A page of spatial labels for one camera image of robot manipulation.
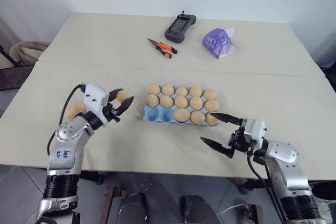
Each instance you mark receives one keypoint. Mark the tan egg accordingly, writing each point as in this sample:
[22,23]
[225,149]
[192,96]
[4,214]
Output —
[181,115]
[181,91]
[181,102]
[167,101]
[124,95]
[210,94]
[74,111]
[211,121]
[153,100]
[154,89]
[195,91]
[196,103]
[211,105]
[168,89]
[197,117]

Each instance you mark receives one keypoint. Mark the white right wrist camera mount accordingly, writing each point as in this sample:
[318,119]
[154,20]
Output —
[256,130]

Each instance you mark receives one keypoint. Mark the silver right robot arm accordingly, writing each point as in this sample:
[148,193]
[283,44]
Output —
[287,157]

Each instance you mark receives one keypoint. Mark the beige fabric bag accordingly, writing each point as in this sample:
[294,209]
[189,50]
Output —
[27,51]

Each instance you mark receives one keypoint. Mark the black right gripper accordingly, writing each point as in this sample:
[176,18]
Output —
[237,140]

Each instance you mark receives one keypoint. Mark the black table caster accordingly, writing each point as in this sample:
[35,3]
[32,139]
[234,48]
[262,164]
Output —
[93,177]
[249,186]

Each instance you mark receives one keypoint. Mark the dark rounded shape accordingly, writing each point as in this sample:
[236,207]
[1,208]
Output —
[135,208]
[197,209]

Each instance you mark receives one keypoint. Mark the black stand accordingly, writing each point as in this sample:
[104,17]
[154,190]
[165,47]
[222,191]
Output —
[11,75]

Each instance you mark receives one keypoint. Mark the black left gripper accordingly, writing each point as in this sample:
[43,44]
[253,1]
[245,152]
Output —
[111,111]

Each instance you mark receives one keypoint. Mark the rusty brown metal stand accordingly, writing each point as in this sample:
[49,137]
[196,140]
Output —
[110,203]

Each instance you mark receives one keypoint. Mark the grey handheld remote controller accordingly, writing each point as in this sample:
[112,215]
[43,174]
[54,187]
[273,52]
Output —
[179,28]

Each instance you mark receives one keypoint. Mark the purple tissue pack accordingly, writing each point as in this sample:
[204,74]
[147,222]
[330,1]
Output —
[218,41]

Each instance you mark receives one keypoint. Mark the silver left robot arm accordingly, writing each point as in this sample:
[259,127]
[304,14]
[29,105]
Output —
[65,140]

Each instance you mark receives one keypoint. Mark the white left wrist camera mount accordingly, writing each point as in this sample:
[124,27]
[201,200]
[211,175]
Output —
[94,98]

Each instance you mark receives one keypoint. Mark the blue egg carton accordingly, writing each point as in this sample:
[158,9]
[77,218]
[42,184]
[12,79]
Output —
[160,115]

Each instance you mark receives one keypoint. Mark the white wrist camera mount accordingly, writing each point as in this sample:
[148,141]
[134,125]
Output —
[256,130]
[94,98]

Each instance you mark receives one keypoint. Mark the dark object beside table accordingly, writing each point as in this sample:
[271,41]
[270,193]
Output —
[329,75]

